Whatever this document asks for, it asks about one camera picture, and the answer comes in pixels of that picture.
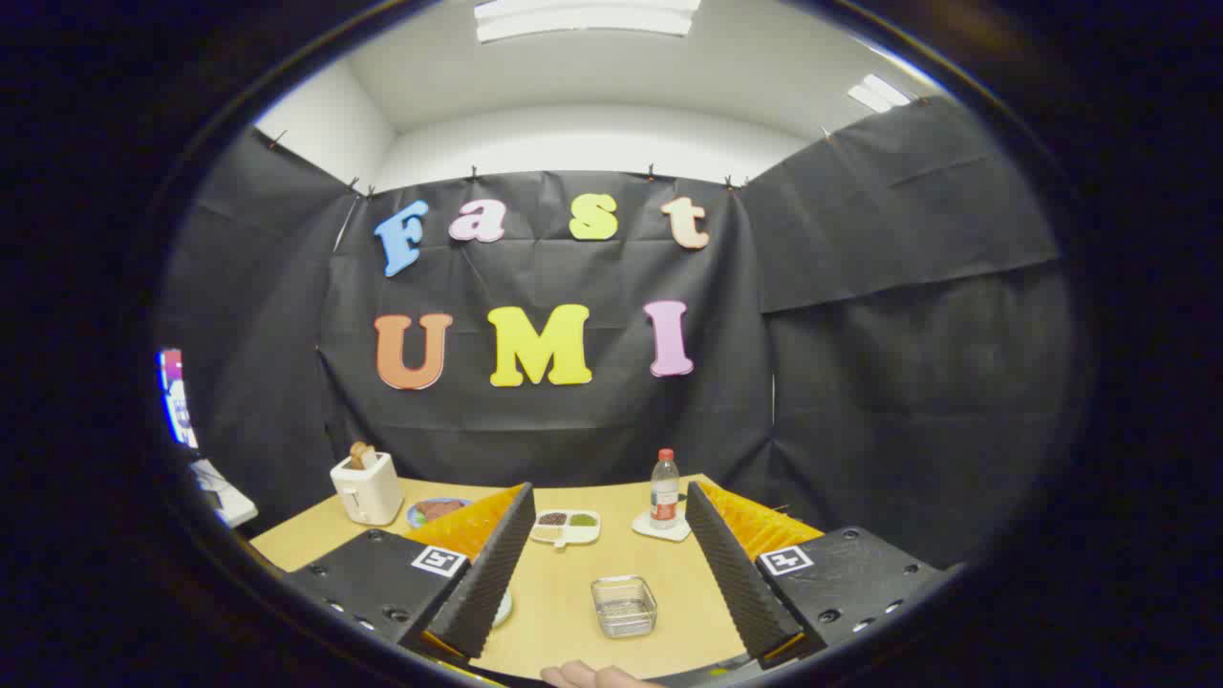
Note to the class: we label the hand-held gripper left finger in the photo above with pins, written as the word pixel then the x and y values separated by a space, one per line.
pixel 497 573

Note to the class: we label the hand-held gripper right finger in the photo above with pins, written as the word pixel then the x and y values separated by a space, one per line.
pixel 731 573

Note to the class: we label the light green plate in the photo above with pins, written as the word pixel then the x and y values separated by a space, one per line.
pixel 504 609

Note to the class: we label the white square coaster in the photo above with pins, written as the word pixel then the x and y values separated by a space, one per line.
pixel 674 533

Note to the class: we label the white divided bean dish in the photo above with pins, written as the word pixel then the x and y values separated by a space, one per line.
pixel 566 526

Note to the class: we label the blue plate with meat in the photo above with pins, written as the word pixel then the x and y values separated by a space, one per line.
pixel 435 509

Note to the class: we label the clear red-capped water bottle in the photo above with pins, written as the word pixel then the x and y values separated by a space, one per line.
pixel 664 497

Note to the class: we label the white toaster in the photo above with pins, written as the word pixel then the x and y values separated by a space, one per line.
pixel 368 492

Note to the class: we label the black backdrop cloth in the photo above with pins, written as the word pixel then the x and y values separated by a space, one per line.
pixel 573 420

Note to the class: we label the brown bread slice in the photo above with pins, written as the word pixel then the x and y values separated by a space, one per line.
pixel 360 455

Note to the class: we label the white printed sheet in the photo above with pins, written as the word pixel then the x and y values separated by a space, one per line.
pixel 222 492

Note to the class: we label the lit computer screen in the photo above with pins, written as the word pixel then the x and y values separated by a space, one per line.
pixel 177 401

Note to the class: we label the small ceiling light panel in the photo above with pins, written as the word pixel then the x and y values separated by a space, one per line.
pixel 879 93

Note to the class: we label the long ceiling light panel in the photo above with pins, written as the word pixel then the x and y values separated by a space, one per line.
pixel 585 17

